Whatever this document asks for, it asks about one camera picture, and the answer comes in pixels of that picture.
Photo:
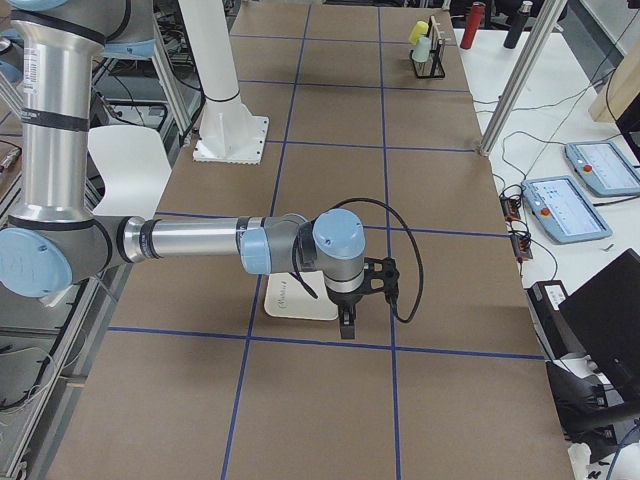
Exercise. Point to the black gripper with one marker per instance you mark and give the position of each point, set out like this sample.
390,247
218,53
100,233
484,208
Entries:
346,299

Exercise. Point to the light green cup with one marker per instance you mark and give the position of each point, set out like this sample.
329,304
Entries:
422,50

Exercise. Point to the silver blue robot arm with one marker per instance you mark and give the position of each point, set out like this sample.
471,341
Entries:
53,240

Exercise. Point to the white plastic tray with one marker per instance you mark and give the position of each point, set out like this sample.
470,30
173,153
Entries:
286,298

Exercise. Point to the yellow cup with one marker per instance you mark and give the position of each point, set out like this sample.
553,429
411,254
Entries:
420,29

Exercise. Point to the orange circuit board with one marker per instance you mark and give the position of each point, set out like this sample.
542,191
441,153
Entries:
518,230

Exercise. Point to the black box with label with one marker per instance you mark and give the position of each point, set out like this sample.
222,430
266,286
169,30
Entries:
555,335

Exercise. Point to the near teach pendant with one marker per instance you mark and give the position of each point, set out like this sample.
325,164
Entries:
563,210

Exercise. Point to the teach pendant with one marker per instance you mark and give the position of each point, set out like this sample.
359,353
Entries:
603,168
563,210

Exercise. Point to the white plastic chair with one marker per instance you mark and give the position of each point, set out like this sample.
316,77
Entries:
134,166

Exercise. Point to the black laptop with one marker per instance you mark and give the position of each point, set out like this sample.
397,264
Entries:
604,315

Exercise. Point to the far teach pendant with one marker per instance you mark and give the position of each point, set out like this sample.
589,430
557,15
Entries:
603,168

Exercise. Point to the red bottle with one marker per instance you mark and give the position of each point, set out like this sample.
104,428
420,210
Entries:
473,23

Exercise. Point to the black bottle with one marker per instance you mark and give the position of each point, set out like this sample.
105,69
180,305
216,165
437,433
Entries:
517,25

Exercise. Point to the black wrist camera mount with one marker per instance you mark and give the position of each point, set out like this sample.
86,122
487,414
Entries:
381,276

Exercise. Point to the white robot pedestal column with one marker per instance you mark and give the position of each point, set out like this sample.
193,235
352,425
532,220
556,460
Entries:
228,131

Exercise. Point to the black wire cup rack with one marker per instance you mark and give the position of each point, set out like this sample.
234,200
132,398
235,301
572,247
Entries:
433,68

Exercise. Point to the aluminium frame post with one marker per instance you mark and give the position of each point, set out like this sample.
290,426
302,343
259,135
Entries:
536,41

